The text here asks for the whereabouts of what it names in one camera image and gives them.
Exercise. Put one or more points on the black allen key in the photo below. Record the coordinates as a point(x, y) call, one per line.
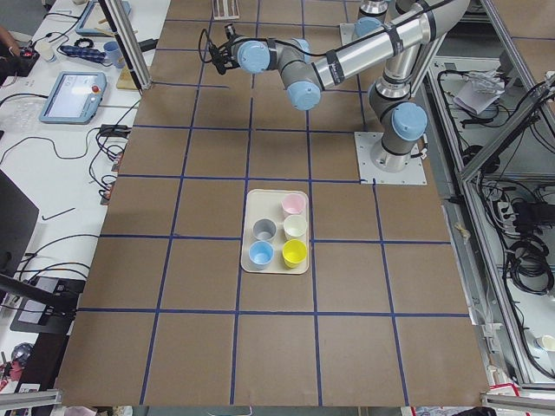
point(56, 215)

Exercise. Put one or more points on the far blue teach pendant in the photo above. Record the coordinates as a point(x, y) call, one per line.
point(93, 21)

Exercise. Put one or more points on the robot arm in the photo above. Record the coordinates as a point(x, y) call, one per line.
point(372, 15)
point(404, 38)

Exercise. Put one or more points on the blue cup on desk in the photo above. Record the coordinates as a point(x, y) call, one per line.
point(114, 54)

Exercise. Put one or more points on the blue checkered cloth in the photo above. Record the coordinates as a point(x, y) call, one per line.
point(87, 54)

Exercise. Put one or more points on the pink plastic cup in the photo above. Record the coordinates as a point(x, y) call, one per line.
point(293, 204)

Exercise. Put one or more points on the grey plastic cup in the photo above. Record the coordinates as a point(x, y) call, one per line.
point(264, 229)

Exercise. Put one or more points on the black monitor stand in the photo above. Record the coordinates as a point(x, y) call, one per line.
point(48, 304)

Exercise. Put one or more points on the aluminium frame post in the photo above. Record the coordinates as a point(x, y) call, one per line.
point(121, 27)

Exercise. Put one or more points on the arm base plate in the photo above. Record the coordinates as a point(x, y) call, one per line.
point(378, 167)
point(347, 33)

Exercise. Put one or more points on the white plastic cup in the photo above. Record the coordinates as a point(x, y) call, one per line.
point(295, 227)

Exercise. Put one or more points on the yellow plastic cup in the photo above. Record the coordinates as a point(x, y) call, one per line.
point(294, 253)

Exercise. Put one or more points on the white paper cup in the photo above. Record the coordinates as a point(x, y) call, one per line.
point(45, 51)

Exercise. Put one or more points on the person forearm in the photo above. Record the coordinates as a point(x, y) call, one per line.
point(8, 42)

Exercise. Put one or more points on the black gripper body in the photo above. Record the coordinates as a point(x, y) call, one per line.
point(221, 60)

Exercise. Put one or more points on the wrist black camera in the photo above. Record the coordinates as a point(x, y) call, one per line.
point(218, 59)

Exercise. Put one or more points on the crumpled white paper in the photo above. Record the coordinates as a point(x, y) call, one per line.
point(481, 90)

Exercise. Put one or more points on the cream plastic tray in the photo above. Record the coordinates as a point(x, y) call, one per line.
point(262, 203)

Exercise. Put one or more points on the light blue plastic cup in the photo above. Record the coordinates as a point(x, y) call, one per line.
point(261, 254)

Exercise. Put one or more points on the blue teach pendant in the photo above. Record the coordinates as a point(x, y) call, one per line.
point(93, 21)
point(74, 98)

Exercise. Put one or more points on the black power adapter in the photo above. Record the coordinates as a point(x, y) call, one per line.
point(117, 131)

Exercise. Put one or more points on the near blue teach pendant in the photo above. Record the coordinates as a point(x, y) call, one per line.
point(74, 98)

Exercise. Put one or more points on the wooden mug tree stand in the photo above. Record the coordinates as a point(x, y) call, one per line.
point(124, 81)

